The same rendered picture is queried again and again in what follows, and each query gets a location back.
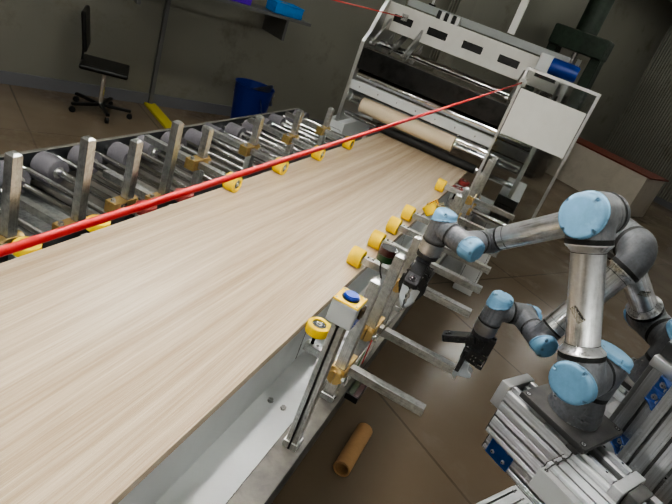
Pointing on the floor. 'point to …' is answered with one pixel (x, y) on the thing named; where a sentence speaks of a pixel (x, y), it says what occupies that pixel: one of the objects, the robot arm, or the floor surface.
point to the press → (585, 40)
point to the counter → (610, 175)
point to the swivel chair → (98, 70)
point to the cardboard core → (352, 450)
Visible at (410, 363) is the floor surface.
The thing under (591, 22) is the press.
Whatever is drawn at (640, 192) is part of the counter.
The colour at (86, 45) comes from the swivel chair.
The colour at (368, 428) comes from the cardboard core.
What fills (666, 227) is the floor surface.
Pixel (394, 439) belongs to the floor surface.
